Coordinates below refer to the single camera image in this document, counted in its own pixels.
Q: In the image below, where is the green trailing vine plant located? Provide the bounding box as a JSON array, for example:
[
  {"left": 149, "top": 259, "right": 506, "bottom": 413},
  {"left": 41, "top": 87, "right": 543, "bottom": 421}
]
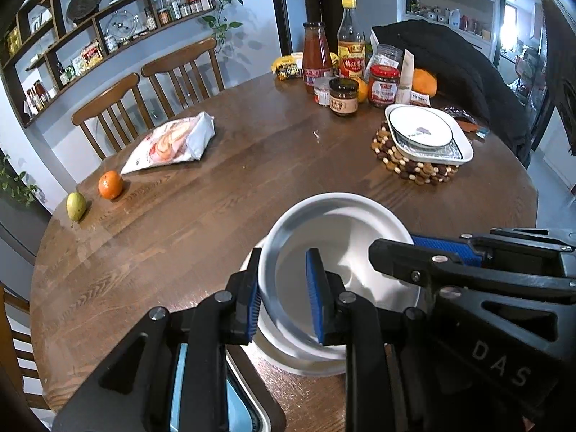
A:
[{"left": 200, "top": 0, "right": 244, "bottom": 50}]

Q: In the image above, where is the wooden chair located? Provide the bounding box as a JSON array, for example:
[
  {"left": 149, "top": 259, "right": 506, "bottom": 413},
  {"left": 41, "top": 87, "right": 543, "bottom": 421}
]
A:
[
  {"left": 72, "top": 73, "right": 156, "bottom": 160},
  {"left": 0, "top": 281, "right": 52, "bottom": 410},
  {"left": 141, "top": 38, "right": 226, "bottom": 118}
]

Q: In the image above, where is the green potted plant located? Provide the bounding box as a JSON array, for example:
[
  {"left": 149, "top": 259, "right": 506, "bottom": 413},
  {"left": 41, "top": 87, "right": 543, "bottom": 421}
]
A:
[{"left": 0, "top": 153, "right": 46, "bottom": 208}]

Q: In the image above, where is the clear glass jar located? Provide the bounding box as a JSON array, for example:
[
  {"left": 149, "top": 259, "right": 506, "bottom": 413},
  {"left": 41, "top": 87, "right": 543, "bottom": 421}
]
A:
[{"left": 371, "top": 44, "right": 403, "bottom": 73}]

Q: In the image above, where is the vinegar bottle with yellow cap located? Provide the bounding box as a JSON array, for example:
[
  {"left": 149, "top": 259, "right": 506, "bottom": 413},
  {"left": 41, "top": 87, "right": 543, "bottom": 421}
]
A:
[{"left": 337, "top": 0, "right": 366, "bottom": 79}]

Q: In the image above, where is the white snack bag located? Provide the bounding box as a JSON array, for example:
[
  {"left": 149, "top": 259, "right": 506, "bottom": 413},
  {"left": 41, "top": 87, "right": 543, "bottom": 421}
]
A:
[{"left": 120, "top": 112, "right": 215, "bottom": 175}]

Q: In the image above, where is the red chili sauce jar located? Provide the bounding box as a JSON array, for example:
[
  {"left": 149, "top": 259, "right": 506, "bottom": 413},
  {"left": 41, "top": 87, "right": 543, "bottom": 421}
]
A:
[{"left": 368, "top": 65, "right": 401, "bottom": 109}]

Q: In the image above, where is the small red lid jar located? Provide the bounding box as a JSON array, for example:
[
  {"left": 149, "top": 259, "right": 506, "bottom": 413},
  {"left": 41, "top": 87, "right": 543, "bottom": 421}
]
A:
[{"left": 314, "top": 76, "right": 334, "bottom": 107}]

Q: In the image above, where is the dark sauce jar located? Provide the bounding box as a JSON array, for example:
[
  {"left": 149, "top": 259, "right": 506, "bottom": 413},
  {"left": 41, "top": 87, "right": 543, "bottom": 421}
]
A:
[{"left": 328, "top": 78, "right": 360, "bottom": 117}]

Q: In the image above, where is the shallow white bowl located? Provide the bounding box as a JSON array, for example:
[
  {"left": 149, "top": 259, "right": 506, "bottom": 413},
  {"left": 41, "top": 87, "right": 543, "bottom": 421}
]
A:
[{"left": 262, "top": 193, "right": 424, "bottom": 361}]

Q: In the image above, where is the black jacket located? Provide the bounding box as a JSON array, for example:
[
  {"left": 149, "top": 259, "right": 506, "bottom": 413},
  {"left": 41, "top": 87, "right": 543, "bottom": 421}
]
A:
[{"left": 371, "top": 22, "right": 534, "bottom": 167}]

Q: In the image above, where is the square blue patterned plate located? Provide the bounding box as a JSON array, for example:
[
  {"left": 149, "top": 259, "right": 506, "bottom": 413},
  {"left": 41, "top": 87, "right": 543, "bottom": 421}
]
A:
[{"left": 225, "top": 348, "right": 287, "bottom": 432}]

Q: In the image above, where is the large orange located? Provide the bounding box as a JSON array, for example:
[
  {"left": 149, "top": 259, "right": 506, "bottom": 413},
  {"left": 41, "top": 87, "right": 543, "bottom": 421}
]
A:
[{"left": 411, "top": 68, "right": 438, "bottom": 98}]

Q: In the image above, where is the white carton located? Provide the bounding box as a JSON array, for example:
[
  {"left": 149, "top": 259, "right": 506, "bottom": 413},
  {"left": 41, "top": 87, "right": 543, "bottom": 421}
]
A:
[{"left": 398, "top": 49, "right": 417, "bottom": 104}]

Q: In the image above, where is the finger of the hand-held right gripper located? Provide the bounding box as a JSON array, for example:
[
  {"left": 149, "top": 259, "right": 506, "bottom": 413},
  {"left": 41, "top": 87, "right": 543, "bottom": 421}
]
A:
[
  {"left": 411, "top": 228, "right": 576, "bottom": 268},
  {"left": 368, "top": 238, "right": 576, "bottom": 291}
]

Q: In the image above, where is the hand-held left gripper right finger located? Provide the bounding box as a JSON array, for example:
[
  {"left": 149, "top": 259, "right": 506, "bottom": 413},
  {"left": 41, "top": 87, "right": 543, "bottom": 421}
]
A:
[{"left": 305, "top": 248, "right": 518, "bottom": 432}]

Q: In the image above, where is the white wall cabinet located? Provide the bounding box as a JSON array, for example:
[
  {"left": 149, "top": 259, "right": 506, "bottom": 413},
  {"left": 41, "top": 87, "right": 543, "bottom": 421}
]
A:
[{"left": 398, "top": 0, "right": 500, "bottom": 55}]

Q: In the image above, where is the wooden wall shelf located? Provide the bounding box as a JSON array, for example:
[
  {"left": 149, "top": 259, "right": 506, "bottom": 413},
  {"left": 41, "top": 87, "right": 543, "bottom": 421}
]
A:
[{"left": 0, "top": 0, "right": 217, "bottom": 129}]

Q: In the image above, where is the wooden bead trivet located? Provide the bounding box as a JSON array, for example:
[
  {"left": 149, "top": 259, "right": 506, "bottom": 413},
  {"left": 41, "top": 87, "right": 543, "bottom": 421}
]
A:
[{"left": 371, "top": 119, "right": 460, "bottom": 186}]

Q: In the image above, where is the dark round decorative plate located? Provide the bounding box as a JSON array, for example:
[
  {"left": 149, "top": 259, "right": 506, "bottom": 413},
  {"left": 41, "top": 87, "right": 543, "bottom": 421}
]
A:
[{"left": 67, "top": 0, "right": 106, "bottom": 21}]

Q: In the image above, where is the yellow snack packet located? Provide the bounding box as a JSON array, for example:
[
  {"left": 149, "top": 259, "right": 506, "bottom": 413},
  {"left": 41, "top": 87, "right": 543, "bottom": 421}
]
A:
[{"left": 271, "top": 54, "right": 304, "bottom": 80}]

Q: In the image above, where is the red sauce bottle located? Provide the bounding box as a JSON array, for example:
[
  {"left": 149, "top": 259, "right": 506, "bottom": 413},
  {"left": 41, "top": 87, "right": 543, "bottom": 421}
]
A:
[{"left": 302, "top": 22, "right": 334, "bottom": 95}]

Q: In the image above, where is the row of spice jars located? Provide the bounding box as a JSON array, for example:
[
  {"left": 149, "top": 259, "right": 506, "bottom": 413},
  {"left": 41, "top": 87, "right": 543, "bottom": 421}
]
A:
[{"left": 144, "top": 0, "right": 214, "bottom": 28}]

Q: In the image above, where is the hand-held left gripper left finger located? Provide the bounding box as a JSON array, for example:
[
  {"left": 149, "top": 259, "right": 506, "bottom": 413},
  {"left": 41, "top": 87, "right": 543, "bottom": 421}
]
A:
[{"left": 51, "top": 247, "right": 264, "bottom": 432}]

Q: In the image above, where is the dark snack packet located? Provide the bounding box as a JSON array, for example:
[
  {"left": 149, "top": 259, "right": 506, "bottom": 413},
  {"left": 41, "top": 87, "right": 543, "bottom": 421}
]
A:
[{"left": 443, "top": 105, "right": 489, "bottom": 138}]

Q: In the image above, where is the blue patterned square dish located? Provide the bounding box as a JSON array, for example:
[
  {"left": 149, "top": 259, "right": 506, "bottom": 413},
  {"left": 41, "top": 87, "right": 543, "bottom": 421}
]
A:
[{"left": 393, "top": 137, "right": 464, "bottom": 160}]

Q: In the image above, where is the white plate with dark rim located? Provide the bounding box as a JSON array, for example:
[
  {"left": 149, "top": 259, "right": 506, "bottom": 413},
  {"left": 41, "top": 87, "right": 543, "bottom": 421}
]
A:
[{"left": 388, "top": 107, "right": 456, "bottom": 149}]

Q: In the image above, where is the white square plate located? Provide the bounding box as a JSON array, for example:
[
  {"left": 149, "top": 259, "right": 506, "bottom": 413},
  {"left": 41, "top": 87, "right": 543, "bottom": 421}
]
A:
[{"left": 384, "top": 103, "right": 474, "bottom": 163}]

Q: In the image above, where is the green pear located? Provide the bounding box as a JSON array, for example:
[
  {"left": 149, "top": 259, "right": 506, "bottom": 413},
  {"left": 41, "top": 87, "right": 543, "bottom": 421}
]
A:
[{"left": 67, "top": 192, "right": 87, "bottom": 222}]

